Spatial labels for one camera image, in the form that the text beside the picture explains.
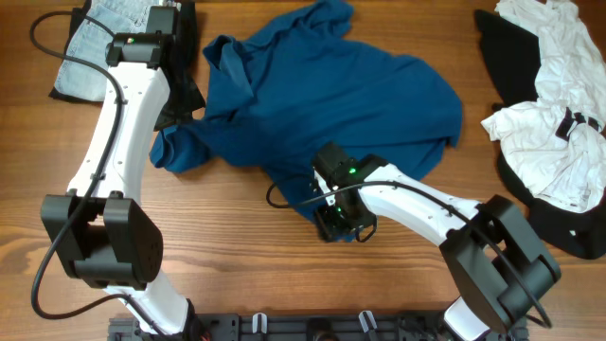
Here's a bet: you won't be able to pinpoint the black garment on right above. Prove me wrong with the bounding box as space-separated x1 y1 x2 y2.
473 9 605 260

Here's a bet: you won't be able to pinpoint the light blue folded jeans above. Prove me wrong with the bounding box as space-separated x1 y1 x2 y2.
49 0 158 102

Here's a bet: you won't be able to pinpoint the black folded garment under jeans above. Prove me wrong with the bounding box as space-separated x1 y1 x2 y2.
63 1 205 131

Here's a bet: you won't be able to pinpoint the white crumpled garment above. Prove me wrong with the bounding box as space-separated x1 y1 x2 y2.
482 0 605 213

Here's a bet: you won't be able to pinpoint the dark blue polo shirt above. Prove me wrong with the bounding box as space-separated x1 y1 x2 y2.
150 1 463 221

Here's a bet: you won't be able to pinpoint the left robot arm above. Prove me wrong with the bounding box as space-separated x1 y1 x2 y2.
41 1 205 340

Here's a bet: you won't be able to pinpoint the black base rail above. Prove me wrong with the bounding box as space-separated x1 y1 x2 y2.
107 310 528 341

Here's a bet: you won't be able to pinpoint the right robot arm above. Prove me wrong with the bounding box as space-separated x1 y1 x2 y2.
312 143 561 340

